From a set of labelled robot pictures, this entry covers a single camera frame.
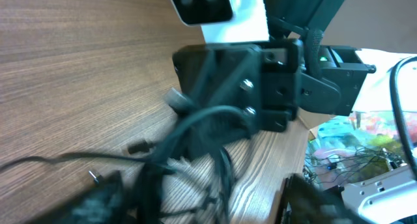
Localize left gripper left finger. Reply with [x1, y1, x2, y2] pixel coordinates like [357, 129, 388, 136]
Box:
[29, 171, 126, 224]

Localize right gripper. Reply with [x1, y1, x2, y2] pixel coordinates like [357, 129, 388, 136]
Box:
[171, 38, 306, 160]

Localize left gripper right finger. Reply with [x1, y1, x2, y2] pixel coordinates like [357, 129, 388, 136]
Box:
[280, 174, 368, 224]

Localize black USB cable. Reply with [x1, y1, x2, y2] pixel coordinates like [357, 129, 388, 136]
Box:
[0, 87, 261, 224]

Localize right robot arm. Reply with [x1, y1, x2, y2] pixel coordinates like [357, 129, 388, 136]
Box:
[171, 0, 375, 160]

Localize colourful painting in background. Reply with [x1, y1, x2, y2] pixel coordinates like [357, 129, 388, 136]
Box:
[302, 111, 408, 190]

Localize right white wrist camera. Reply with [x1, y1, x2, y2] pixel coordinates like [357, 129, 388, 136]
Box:
[171, 0, 269, 43]

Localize right camera black cable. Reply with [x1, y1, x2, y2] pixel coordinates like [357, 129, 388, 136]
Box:
[389, 55, 417, 181]

